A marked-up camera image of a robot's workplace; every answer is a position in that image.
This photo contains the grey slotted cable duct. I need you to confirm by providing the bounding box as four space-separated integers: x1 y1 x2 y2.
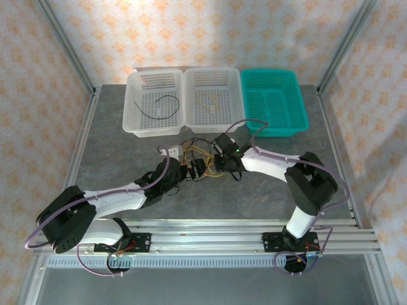
46 255 287 269

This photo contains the black wire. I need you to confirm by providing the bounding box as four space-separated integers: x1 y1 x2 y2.
133 94 181 121
183 137 217 159

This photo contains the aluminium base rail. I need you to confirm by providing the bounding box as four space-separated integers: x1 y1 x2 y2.
33 218 381 257

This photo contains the teal perforated plastic basket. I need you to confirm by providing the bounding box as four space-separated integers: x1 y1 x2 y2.
240 69 310 138

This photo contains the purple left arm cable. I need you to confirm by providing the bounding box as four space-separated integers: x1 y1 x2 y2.
24 145 174 278

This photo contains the tangle of coloured wires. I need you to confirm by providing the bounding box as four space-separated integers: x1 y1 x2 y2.
190 141 220 179

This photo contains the small circuit board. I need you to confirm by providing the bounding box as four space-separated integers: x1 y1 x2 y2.
107 253 134 268
298 250 324 271

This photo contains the aluminium frame post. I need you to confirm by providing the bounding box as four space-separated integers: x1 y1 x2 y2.
316 0 378 93
37 0 97 95

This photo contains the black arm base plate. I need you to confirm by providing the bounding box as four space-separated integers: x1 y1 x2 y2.
261 231 319 254
94 233 152 254

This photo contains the white perforated plastic basket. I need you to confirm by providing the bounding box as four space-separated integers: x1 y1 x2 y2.
183 67 245 134
122 70 185 138

